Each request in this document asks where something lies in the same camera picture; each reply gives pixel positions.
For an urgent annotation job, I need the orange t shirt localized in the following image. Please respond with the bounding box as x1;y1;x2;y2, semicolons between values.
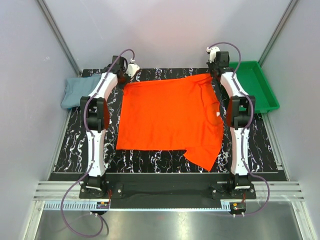
116;73;224;171

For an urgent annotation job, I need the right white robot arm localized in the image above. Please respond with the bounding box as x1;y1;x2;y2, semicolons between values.
206;46;256;199

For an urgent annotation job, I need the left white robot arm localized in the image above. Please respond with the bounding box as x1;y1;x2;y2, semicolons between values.
79;55;128;199

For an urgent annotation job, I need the green plastic tray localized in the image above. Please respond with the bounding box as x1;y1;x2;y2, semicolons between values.
236;61;280;114

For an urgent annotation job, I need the folded grey-blue t shirt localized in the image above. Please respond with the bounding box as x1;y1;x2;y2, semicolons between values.
60;74;101;109

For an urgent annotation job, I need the black marbled table mat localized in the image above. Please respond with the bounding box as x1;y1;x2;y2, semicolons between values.
53;68;281;174

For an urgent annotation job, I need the left orange connector block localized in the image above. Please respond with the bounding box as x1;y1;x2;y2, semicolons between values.
96;201;110;209

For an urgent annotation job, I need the orange connector block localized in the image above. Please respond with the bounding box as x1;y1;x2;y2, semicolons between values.
230;202;247;212
96;201;110;209

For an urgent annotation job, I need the right orange connector block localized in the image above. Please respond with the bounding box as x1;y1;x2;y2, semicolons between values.
230;202;247;212

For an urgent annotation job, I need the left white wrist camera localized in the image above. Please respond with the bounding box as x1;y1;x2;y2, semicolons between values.
125;58;141;78

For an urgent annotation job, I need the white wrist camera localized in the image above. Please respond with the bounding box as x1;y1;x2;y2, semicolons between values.
125;58;141;78
206;46;220;63

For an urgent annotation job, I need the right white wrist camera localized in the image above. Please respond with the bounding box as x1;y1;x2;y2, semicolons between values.
206;46;220;63

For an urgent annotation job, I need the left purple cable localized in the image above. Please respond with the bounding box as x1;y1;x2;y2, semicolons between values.
60;48;137;238

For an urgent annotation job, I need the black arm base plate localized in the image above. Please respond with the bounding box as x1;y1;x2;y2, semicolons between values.
79;173;257;210

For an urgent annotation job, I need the aluminium frame rail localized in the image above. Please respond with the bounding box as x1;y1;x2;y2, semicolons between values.
33;181;305;201

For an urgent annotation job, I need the white slotted cable duct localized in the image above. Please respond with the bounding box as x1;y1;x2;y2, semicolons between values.
43;201;110;211

